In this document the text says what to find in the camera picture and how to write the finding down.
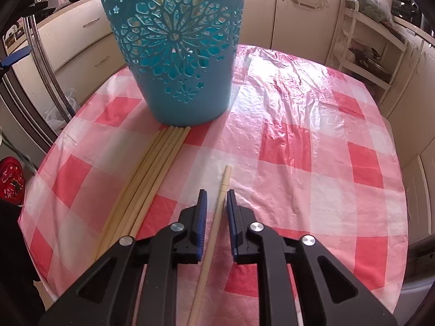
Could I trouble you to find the cream side cabinet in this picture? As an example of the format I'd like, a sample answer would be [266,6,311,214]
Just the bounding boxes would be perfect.
[386,17,435,248]

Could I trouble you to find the white plastic bag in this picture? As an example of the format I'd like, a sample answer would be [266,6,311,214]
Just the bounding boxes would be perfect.
[46,87,79,130]

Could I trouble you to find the wooden chopstick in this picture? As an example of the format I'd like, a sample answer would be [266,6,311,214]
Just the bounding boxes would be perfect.
[187,165,234,326]

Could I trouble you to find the black stove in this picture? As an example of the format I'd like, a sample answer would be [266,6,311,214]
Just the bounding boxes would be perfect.
[391,0,424,19]

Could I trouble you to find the pink checked plastic tablecloth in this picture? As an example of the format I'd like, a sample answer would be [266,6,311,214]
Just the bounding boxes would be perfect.
[18,42,408,326]

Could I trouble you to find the cream door cabinets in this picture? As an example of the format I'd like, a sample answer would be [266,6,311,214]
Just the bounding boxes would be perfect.
[238,0,344,62]

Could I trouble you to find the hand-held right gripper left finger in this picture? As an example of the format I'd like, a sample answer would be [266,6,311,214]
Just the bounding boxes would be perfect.
[37,189,207,326]

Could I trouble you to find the blue perforated plastic basket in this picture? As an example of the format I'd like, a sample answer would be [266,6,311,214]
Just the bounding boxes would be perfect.
[95,0,249,127]

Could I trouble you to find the red patterned bag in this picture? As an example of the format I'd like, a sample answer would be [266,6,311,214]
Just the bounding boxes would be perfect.
[0,156,25,206]

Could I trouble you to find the bundle of wooden chopsticks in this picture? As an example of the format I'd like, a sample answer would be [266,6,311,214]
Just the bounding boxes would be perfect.
[95,126,191,262]

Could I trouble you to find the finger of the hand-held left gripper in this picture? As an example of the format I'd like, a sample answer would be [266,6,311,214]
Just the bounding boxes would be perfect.
[0,48,32,71]
[20,0,59,12]

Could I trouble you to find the clear bag of greens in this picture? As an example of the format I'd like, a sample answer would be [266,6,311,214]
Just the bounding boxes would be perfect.
[347,0,395,23]

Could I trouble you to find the metal pot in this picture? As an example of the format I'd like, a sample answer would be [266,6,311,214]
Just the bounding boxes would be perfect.
[349,48,391,83]

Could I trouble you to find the white plastic rack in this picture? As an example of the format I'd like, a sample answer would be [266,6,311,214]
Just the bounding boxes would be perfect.
[335,0,408,104]

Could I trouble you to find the chrome curved rail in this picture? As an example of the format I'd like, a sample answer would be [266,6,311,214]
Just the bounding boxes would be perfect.
[22,15,76,126]

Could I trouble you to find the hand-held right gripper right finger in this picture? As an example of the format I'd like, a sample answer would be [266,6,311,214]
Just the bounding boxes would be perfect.
[227,189,398,326]

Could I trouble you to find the cream drawer cabinet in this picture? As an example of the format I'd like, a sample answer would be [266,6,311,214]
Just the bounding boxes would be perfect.
[14,0,118,75]

